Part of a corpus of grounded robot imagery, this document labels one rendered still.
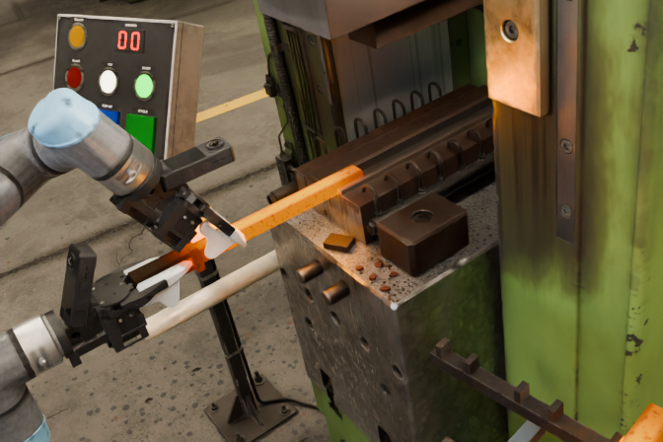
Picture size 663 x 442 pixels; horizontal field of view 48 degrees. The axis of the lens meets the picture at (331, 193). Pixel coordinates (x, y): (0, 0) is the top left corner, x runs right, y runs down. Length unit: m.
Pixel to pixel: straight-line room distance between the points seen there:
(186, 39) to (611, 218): 0.88
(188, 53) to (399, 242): 0.62
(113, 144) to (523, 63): 0.52
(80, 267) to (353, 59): 0.64
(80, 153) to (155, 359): 1.61
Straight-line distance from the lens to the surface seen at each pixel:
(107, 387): 2.52
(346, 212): 1.23
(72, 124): 0.96
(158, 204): 1.07
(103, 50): 1.63
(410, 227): 1.14
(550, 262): 1.12
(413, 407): 1.27
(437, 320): 1.19
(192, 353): 2.50
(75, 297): 1.09
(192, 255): 1.12
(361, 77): 1.44
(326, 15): 1.04
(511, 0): 0.94
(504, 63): 0.98
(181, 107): 1.51
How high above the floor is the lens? 1.65
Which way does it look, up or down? 33 degrees down
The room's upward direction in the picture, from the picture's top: 11 degrees counter-clockwise
